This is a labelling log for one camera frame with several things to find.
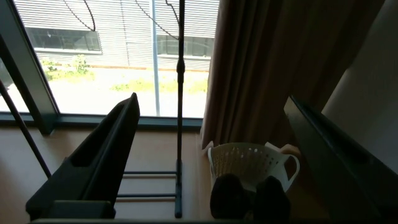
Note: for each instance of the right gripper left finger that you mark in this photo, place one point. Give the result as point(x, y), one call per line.
point(102, 161)

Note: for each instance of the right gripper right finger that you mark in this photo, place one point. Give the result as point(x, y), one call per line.
point(342, 174)

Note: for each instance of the white laundry basket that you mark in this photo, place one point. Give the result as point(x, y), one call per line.
point(245, 161)

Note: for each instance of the black clothes rack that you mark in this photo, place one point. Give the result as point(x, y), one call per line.
point(179, 93)

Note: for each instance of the heap of clothes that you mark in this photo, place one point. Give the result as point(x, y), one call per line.
point(227, 196)

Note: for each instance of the window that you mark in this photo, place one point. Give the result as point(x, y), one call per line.
point(109, 93)

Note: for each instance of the brown curtain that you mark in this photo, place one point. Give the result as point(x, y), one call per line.
point(264, 77)

